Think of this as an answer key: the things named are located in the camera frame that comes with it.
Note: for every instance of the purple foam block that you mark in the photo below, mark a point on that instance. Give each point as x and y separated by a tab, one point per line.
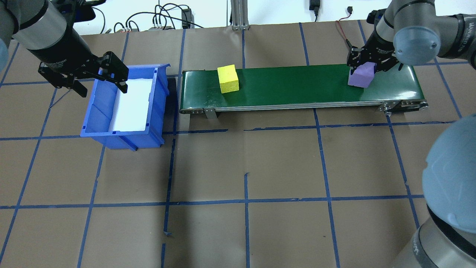
360	78

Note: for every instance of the yellow foam block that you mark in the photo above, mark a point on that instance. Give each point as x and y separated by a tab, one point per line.
228	78

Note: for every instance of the white foam pad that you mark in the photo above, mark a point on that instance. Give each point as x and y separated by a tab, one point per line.
132	104

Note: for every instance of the green conveyor belt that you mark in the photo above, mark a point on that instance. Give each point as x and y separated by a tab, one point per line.
297	85

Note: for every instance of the black power adapter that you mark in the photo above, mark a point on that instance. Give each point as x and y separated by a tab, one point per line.
186	18
315	5

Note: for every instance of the blue plastic storage bin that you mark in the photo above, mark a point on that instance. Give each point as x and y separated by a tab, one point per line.
148	134

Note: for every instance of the white side table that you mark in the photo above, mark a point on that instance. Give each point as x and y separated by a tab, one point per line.
275	11

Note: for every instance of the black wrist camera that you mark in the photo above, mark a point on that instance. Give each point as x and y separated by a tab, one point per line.
80	11
375	18

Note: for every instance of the aluminium profile post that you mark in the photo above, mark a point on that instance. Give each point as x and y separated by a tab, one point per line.
240	15

